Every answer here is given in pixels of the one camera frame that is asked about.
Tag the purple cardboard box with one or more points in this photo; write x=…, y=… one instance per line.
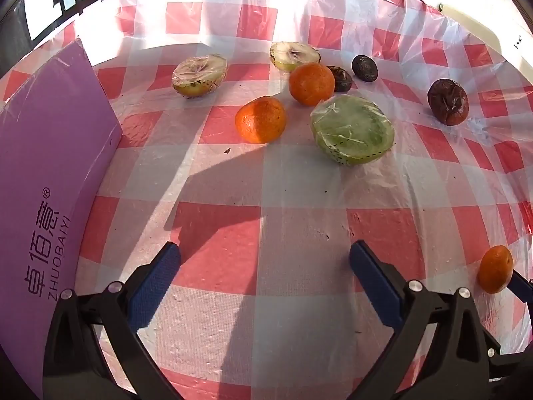
x=54, y=183

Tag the dark wrinkled passion fruit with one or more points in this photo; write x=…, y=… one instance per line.
x=364, y=68
x=341, y=79
x=448, y=102

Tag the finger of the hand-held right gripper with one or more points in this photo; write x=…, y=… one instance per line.
x=521, y=286
x=514, y=362

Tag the plastic-wrapped apple half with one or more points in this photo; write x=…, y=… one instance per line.
x=292, y=56
x=199, y=76

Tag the red white checkered plastic tablecloth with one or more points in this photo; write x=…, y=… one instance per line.
x=291, y=216

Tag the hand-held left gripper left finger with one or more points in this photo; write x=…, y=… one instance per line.
x=153, y=288

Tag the orange mandarin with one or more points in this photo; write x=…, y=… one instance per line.
x=312, y=83
x=260, y=119
x=494, y=269

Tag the plastic-wrapped green fruit half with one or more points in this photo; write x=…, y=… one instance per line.
x=353, y=130

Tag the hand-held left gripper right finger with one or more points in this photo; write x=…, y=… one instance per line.
x=377, y=285

